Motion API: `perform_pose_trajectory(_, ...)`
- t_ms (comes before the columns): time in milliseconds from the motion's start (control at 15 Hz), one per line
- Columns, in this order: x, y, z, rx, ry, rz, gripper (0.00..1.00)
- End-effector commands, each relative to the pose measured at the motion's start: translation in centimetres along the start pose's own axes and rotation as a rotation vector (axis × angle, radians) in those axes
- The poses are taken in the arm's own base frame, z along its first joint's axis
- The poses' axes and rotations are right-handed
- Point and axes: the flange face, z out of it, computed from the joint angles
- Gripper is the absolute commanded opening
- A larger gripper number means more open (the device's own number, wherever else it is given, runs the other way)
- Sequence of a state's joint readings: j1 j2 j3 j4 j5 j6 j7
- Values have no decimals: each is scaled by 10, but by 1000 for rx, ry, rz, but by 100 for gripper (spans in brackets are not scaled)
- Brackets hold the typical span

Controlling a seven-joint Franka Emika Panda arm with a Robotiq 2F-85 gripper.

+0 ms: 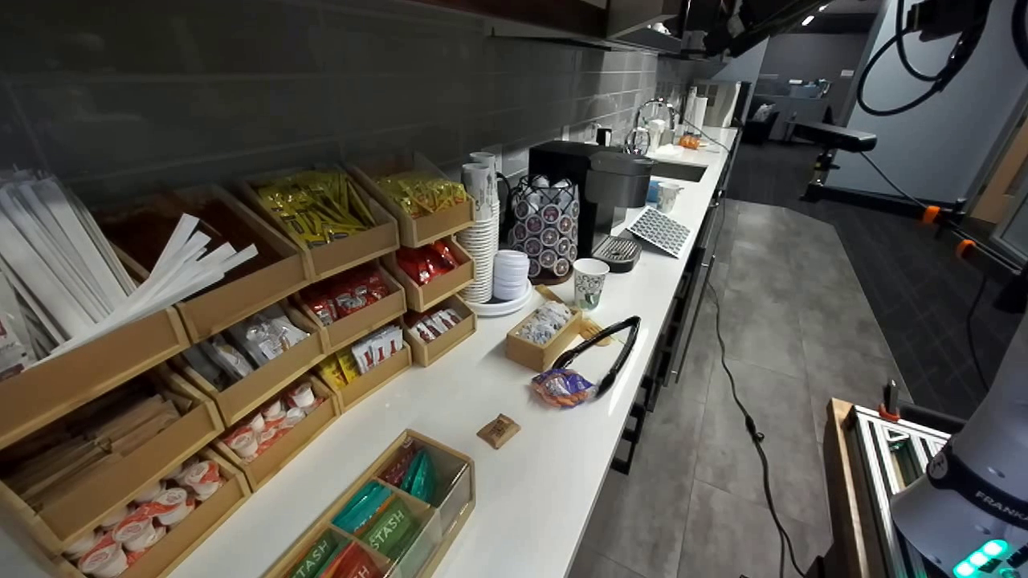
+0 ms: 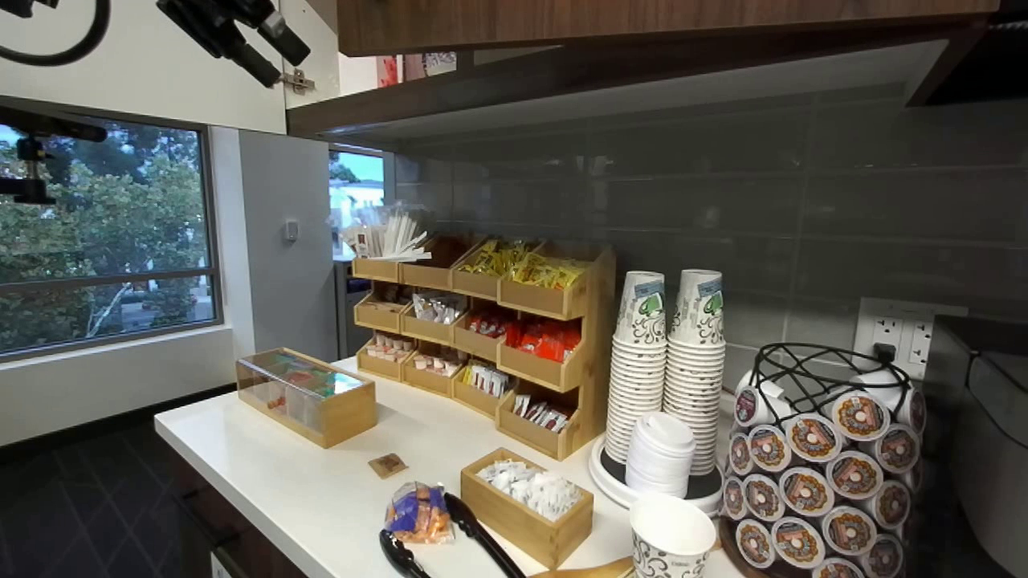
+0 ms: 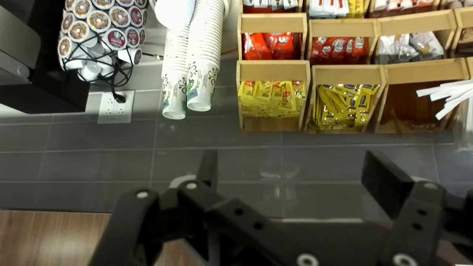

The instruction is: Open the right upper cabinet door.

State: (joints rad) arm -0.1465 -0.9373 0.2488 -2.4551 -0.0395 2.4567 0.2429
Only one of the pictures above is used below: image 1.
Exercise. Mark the stack of white cup lids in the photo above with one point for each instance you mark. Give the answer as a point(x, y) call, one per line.
point(512, 276)

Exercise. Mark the grey slotted drip tray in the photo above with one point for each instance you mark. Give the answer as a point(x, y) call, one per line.
point(660, 228)

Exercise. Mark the dark base cabinet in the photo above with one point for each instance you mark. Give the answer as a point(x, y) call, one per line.
point(643, 429)

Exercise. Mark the white red stick packets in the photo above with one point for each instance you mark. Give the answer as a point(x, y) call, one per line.
point(438, 324)

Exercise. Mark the brown wooden stirrers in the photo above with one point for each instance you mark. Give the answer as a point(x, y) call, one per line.
point(98, 438)

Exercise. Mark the teal tea bag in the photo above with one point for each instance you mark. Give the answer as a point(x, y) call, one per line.
point(362, 509)

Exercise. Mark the white creamer cups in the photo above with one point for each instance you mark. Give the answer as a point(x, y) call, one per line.
point(549, 323)

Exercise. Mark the green tea bag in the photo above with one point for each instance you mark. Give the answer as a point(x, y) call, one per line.
point(315, 559)
point(390, 529)

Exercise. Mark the white silver packets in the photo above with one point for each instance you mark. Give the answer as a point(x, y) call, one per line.
point(260, 340)

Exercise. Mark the white wrapped straws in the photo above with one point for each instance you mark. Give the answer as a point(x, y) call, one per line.
point(65, 267)

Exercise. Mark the black camera on stand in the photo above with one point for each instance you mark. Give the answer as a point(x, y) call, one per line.
point(837, 137)

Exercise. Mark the orange blue snack bag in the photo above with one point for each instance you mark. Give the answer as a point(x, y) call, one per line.
point(564, 387)

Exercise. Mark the single printed paper cup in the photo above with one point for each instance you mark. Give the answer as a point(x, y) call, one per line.
point(592, 282)

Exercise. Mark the red ketchup packets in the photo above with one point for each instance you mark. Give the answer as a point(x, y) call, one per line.
point(433, 260)
point(350, 293)

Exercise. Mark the steel sink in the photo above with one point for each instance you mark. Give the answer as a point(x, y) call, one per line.
point(675, 168)

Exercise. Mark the white red sugar packets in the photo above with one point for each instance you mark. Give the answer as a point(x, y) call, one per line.
point(139, 517)
point(274, 418)

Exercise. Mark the yellow white packets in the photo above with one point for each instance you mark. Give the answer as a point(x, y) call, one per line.
point(365, 353)

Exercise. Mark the black grey coffee machine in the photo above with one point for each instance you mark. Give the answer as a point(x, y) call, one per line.
point(584, 180)

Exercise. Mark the small open wooden box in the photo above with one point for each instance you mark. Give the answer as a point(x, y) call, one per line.
point(531, 353)

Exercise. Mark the yellow sweetener packets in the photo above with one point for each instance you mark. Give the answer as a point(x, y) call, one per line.
point(315, 208)
point(422, 194)

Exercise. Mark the white paper towel roll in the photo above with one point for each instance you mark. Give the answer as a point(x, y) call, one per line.
point(700, 107)

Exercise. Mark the wooden tea box clear lid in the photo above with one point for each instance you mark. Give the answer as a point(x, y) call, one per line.
point(456, 500)

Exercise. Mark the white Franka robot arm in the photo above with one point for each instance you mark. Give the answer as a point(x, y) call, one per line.
point(985, 468)

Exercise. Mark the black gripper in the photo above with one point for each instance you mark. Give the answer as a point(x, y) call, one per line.
point(949, 18)

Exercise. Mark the red tea bag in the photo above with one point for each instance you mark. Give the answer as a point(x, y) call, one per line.
point(355, 563)

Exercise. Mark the wood and aluminium robot cart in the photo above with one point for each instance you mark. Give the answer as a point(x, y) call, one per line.
point(856, 468)

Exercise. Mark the wooden condiment organizer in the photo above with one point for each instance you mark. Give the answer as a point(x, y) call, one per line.
point(246, 290)

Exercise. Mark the black round dish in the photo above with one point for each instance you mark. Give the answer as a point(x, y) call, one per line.
point(617, 254)

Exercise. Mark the white mug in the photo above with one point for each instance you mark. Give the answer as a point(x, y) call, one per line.
point(666, 194)

